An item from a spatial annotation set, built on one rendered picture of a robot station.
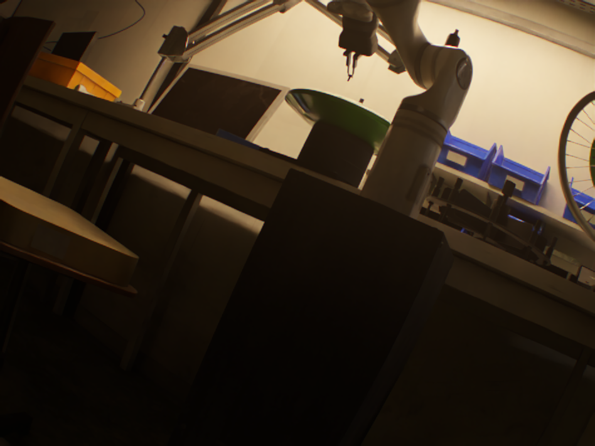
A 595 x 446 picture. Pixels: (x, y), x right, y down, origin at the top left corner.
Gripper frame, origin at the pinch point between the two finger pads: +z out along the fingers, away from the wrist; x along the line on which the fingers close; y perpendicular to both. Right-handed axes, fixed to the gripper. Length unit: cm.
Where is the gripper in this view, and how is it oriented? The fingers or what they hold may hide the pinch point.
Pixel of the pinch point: (350, 76)
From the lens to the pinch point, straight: 124.6
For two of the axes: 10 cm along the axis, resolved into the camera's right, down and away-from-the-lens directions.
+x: -8.7, -3.9, 2.8
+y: 4.8, -6.5, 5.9
